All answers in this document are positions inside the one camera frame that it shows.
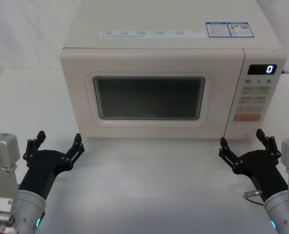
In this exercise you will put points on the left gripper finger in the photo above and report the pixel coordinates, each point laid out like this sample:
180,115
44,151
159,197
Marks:
75,151
32,147

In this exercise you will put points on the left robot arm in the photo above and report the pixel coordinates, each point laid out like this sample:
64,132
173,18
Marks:
5,200

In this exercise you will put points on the white table cloth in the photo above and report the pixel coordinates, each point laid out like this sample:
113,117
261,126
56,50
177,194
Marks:
147,185

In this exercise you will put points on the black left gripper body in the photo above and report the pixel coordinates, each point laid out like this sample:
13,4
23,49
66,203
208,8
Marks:
40,170

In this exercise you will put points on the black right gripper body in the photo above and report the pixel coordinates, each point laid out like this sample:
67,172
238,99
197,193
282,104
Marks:
261,168

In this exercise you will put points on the white curtain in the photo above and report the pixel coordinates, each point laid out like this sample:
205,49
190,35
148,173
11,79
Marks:
29,34

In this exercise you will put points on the oven control panel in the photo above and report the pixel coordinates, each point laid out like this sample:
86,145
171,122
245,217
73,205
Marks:
256,102

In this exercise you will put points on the cream microwave oven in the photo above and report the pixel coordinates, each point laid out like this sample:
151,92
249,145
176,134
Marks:
144,56

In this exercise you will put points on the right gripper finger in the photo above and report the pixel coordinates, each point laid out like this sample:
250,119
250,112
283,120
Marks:
228,153
269,143

